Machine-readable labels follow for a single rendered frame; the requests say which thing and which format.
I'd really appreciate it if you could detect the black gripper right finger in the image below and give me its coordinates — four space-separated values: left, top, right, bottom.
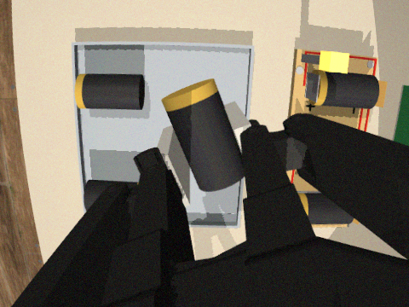
224 101 409 307

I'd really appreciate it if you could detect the black battery with yellow end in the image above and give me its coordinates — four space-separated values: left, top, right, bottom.
75 74 145 110
161 78 245 192
309 69 379 109
298 193 354 224
84 180 138 211

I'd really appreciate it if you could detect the green open-top box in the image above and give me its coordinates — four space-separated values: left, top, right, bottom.
393 85 409 146

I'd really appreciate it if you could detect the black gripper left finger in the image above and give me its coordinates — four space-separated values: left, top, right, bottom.
11 125 195 307

